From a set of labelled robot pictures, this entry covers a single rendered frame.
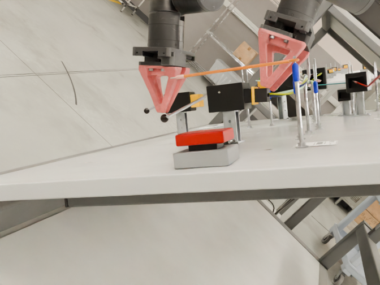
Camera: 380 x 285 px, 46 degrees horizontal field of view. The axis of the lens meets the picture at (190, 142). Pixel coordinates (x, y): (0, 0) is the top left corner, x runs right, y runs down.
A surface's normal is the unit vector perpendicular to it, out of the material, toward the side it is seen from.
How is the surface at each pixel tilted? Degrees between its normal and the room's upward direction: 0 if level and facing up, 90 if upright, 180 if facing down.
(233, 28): 90
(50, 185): 90
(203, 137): 90
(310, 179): 90
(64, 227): 0
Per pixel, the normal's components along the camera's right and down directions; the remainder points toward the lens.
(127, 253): 0.65, -0.71
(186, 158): -0.29, 0.10
